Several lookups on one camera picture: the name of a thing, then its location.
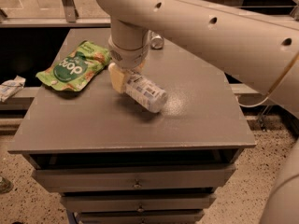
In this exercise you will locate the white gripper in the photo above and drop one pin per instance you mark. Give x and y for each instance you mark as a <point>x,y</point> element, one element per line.
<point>128,58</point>

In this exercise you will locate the clear plastic bottle blue label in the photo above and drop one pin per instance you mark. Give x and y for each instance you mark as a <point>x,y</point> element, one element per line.
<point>145,92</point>

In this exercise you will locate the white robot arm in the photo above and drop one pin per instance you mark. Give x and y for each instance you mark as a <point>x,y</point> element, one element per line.
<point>258,50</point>

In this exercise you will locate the silver blue drink can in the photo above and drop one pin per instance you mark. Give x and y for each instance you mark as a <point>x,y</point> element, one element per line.
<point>156,41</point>

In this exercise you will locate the green snack pouch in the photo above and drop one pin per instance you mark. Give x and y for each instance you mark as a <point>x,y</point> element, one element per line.
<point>77,69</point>

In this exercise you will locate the grey drawer cabinet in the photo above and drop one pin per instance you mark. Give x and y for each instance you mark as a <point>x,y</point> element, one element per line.
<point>200,124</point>

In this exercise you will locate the white tissue packet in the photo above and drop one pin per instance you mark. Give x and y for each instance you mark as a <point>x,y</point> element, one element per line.
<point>10,87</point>

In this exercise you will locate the grey top drawer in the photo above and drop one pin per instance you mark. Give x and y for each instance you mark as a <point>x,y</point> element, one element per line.
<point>134,178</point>

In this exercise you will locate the grey drawer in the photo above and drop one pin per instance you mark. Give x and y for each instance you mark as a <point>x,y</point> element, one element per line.
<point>147,217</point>
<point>134,178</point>
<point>138,202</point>

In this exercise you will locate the grey middle drawer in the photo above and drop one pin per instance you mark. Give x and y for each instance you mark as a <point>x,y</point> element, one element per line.
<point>138,202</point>

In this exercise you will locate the grey bottom drawer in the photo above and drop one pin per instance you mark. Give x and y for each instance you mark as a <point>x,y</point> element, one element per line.
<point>147,217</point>

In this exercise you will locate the metal guard rail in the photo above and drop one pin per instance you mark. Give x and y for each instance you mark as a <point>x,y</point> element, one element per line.
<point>54,12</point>

